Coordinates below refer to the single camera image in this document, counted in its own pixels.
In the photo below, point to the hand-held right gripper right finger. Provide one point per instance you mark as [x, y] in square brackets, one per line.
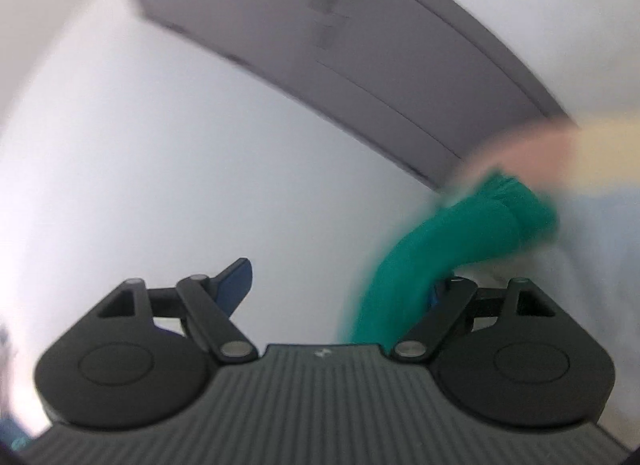
[452, 306]

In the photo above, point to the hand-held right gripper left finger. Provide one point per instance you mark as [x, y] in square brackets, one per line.
[235, 285]

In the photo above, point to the green sweatshirt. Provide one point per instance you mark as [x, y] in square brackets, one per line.
[450, 240]

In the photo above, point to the grey door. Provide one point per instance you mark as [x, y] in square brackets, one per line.
[300, 20]

